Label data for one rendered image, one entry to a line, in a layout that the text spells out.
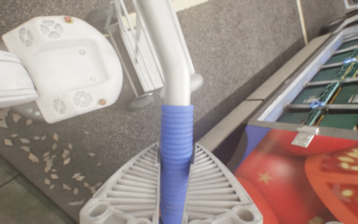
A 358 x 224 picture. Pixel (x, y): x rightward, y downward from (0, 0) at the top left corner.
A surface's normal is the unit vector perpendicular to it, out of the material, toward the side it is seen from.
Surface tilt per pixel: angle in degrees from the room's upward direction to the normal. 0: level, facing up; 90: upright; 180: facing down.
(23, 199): 0
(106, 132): 0
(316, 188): 90
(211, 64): 0
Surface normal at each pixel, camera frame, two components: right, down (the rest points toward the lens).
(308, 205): -0.47, -0.84
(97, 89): 0.46, 0.04
